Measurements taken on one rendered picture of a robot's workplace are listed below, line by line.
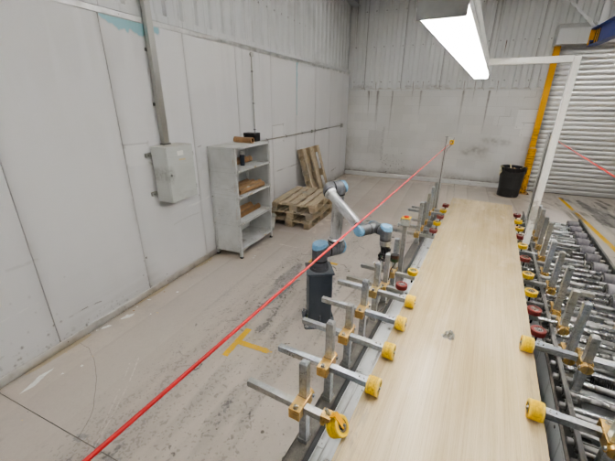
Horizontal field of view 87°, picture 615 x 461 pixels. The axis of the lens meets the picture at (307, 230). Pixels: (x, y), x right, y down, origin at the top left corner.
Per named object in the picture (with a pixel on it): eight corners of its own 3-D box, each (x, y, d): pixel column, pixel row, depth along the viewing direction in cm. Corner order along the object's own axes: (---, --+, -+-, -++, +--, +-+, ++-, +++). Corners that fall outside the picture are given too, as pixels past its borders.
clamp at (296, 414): (286, 416, 133) (286, 407, 131) (303, 391, 144) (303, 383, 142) (300, 423, 130) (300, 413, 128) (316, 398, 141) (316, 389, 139)
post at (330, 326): (323, 399, 167) (326, 321, 149) (326, 394, 170) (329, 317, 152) (329, 402, 165) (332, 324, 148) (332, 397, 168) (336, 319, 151)
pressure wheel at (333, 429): (333, 443, 126) (322, 426, 126) (341, 427, 133) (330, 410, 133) (345, 442, 123) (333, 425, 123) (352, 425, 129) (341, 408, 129)
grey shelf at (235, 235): (217, 253, 484) (205, 145, 427) (250, 232, 561) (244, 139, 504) (242, 259, 468) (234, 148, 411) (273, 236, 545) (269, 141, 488)
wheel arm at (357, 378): (277, 351, 166) (277, 346, 164) (281, 347, 169) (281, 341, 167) (372, 391, 144) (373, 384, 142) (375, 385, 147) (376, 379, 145)
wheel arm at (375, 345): (301, 324, 186) (301, 318, 185) (305, 320, 189) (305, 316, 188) (388, 355, 164) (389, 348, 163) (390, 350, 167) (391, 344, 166)
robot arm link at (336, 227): (323, 252, 325) (327, 178, 296) (338, 249, 333) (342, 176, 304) (331, 259, 313) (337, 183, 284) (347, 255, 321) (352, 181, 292)
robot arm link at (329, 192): (318, 179, 287) (361, 230, 246) (330, 178, 293) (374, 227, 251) (316, 190, 294) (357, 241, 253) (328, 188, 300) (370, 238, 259)
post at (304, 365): (298, 444, 147) (298, 361, 130) (302, 438, 150) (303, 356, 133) (306, 448, 146) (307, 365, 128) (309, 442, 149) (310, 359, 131)
